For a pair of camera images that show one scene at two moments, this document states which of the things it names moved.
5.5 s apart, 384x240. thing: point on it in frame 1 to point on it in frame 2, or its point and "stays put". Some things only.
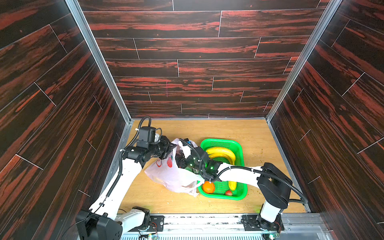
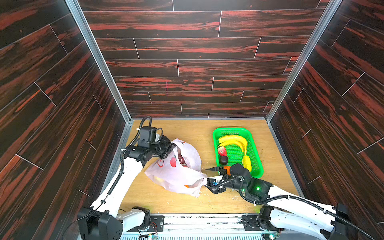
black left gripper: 167,146 stays put
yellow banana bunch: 213,152 to 231,139
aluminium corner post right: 330,9 stays put
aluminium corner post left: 78,14 stays put
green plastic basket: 222,191 to 235,153
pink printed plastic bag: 166,172 stays put
